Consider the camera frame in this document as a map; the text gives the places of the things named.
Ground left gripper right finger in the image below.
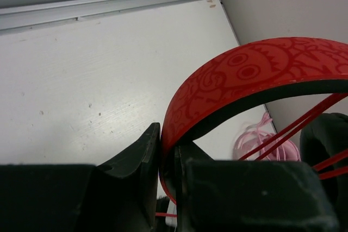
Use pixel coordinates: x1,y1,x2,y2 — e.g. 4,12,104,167
174,145,340,231

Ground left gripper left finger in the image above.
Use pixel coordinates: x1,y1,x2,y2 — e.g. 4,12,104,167
1,123,160,231

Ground red headphone cable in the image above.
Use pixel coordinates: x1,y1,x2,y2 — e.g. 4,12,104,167
155,90,348,218

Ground red black headphones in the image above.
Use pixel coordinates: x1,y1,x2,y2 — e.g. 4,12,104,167
160,37,347,200

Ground pink headphones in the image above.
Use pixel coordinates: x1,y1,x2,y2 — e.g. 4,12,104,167
232,111,302,162

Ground aluminium table frame rail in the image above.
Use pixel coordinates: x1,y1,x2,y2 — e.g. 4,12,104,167
0,0,221,36

